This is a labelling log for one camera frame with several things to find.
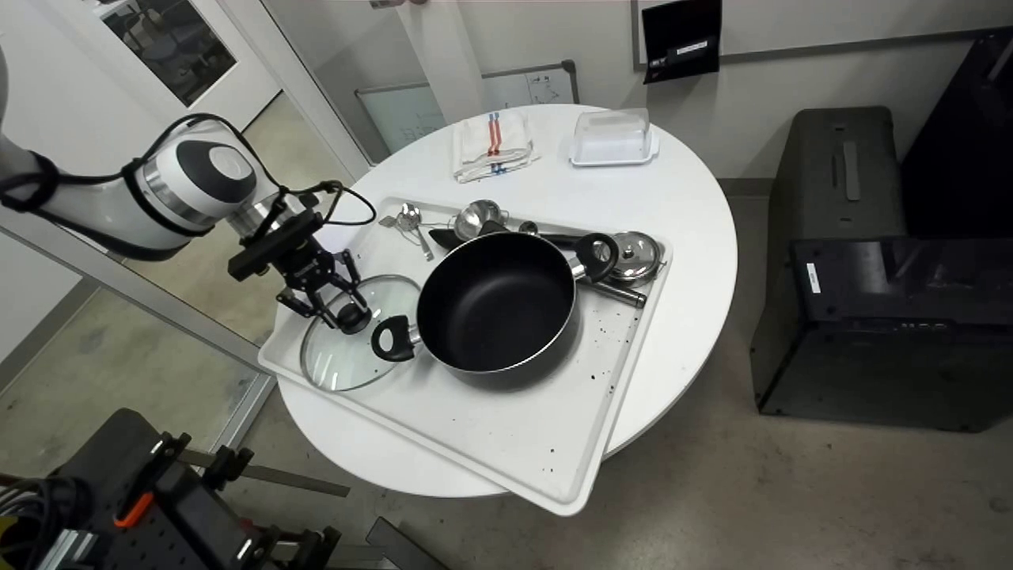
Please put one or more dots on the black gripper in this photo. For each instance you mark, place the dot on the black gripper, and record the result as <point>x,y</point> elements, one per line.
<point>314,279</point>

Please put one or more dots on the glass pot lid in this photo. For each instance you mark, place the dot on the glass pot lid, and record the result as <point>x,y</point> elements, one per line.
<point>342,367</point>

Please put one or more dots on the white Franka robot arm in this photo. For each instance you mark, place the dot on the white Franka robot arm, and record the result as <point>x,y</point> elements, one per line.
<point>158,194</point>

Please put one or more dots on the steel ladle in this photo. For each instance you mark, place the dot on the steel ladle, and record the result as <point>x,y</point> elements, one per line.
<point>483,217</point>

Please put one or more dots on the white plastic tray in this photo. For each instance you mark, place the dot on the white plastic tray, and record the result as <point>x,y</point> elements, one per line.
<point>506,422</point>

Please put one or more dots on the black tool cart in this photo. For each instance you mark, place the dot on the black tool cart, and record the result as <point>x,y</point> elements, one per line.
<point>137,509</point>

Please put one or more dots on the small white board panel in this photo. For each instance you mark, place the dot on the small white board panel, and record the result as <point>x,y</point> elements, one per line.
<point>534,84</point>

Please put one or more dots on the clear plastic butter dish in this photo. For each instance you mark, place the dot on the clear plastic butter dish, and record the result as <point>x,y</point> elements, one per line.
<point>613,141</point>

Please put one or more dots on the white round table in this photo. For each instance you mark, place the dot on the white round table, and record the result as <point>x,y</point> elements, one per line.
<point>675,191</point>

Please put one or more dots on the black box cabinet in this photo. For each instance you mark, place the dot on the black box cabinet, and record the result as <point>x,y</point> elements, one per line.
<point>876,297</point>

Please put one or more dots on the tall black case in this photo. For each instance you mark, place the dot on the tall black case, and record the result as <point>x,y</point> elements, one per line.
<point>968,139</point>

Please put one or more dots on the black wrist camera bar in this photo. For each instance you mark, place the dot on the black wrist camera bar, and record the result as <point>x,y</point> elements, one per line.
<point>269,246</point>

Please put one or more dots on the aluminium frame beam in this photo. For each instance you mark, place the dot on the aluminium frame beam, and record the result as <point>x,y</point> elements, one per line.
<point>158,305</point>

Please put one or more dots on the glass wall panel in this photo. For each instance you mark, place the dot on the glass wall panel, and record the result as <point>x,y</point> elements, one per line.
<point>399,116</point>

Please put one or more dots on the wall poster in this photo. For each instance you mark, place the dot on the wall poster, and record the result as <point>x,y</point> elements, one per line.
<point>168,42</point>

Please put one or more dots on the black wall sign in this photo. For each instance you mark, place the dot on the black wall sign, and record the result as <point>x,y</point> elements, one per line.
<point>681,40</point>

